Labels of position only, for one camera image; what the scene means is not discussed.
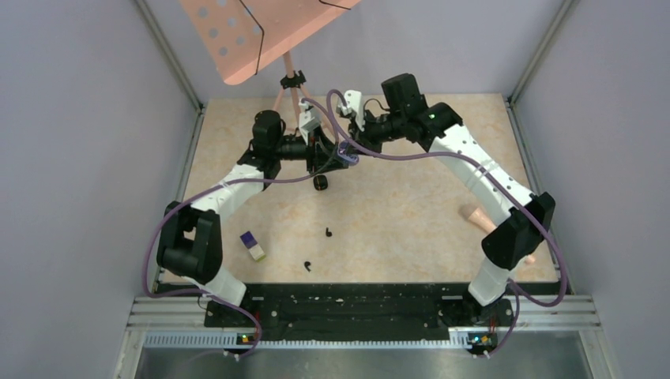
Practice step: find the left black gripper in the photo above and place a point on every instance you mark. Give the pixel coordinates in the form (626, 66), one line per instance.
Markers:
(321, 155)

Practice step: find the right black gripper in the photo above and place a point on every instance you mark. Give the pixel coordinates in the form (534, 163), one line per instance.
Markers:
(362, 139)

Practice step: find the purple earbud charging case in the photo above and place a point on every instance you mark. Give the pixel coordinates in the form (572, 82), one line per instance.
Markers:
(349, 156)

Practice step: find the black earbud charging case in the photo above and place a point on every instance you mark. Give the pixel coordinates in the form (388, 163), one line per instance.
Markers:
(320, 182)

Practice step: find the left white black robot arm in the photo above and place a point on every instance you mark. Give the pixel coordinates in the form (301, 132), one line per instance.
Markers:
(190, 244)

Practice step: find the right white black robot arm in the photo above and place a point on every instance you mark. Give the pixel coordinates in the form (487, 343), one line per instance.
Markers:
(520, 217)

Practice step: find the purple white small box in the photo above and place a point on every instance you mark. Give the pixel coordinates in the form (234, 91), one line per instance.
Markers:
(252, 246)

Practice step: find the wooden toy microphone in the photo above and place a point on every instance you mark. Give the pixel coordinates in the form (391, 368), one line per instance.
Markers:
(476, 216)

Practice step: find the pink music stand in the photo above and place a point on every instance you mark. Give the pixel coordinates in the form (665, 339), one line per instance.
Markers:
(243, 37)

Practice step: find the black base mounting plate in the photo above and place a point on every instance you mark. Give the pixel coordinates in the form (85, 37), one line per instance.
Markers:
(359, 312)

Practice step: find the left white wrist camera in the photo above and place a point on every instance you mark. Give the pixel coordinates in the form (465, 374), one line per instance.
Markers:
(308, 121)

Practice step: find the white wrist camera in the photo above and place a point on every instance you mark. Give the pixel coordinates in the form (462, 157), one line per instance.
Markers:
(308, 121)
(352, 107)

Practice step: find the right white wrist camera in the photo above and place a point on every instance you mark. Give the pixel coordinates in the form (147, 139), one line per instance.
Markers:
(352, 107)

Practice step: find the aluminium frame rail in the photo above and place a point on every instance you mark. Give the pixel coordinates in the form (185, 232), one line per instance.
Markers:
(179, 322)

